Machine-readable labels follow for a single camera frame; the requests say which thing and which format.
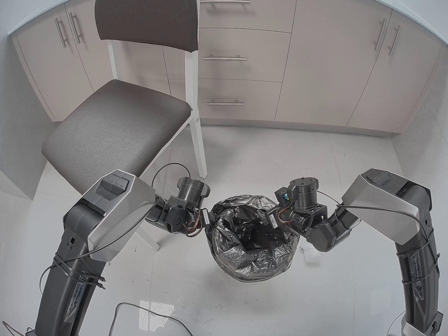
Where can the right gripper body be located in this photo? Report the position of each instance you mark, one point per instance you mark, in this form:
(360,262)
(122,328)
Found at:
(281,219)

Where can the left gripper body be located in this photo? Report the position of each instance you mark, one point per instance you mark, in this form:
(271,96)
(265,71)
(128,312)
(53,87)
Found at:
(204,219)

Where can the black plastic bag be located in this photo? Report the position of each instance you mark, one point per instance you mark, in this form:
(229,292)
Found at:
(245,257)

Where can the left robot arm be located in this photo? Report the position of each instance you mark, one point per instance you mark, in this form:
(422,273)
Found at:
(115,215)

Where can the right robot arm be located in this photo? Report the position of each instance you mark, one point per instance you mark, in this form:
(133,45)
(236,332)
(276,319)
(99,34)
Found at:
(378,205)

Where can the grey white-framed chair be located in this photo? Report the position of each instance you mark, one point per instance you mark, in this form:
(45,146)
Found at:
(115,135)

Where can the beige cabinet with drawers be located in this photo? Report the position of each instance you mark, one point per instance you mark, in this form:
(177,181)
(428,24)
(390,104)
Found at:
(315,65)

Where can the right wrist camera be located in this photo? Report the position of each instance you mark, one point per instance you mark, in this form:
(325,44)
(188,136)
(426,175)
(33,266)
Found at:
(281,196)

